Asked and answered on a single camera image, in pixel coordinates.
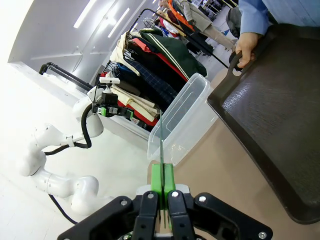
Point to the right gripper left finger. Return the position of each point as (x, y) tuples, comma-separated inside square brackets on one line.
[(145, 215)]

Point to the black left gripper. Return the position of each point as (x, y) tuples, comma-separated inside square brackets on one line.
[(108, 100)]

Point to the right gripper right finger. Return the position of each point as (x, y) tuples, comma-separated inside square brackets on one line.
[(182, 217)]

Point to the green PCB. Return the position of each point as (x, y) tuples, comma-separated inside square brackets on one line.
[(161, 140)]

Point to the black serving tray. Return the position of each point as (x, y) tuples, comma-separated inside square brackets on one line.
[(275, 112)]

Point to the person's right forearm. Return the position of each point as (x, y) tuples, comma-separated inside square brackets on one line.
[(252, 15)]

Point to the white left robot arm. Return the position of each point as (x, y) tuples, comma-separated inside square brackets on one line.
[(62, 187)]

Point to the person's right hand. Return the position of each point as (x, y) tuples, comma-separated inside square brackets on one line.
[(247, 45)]

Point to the beige folded garment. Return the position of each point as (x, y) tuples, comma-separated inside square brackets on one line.
[(130, 95)]

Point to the red printed garment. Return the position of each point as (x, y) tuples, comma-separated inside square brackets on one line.
[(145, 118)]

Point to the navy plaid garment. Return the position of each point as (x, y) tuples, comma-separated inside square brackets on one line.
[(155, 82)]

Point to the black tube clothes rack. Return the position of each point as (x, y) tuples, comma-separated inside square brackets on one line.
[(75, 79)]

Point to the cream knit garment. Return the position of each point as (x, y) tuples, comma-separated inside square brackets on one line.
[(125, 50)]

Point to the clear plastic storage box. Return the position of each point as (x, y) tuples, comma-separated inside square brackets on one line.
[(185, 120)]

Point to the red orange garment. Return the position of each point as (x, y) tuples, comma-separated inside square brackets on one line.
[(147, 48)]

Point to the dark green striped jacket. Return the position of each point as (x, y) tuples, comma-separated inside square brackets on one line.
[(180, 52)]

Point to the ceiling light strip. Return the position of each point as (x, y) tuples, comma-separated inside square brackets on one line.
[(118, 22), (85, 13)]

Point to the figure in beige trench coat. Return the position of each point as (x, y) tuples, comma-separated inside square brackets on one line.
[(200, 17)]

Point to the person in blue shirt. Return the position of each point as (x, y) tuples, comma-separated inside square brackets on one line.
[(300, 10)]

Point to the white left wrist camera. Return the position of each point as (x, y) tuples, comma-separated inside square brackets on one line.
[(110, 80)]

